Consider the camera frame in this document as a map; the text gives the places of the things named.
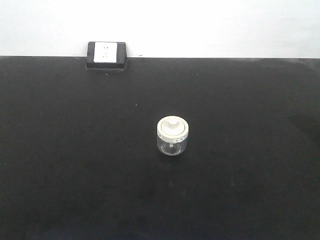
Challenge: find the glass jar with white lid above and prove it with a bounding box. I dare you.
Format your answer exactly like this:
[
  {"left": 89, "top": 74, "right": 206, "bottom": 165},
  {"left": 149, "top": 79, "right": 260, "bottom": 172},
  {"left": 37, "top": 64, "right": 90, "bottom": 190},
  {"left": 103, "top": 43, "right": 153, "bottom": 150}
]
[{"left": 156, "top": 115, "right": 189, "bottom": 156}]

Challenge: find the black desktop power socket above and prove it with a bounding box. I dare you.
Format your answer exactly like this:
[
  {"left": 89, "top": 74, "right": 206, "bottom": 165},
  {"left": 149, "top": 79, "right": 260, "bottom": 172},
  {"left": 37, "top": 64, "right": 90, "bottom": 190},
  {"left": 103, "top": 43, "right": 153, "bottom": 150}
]
[{"left": 86, "top": 41, "right": 128, "bottom": 72}]

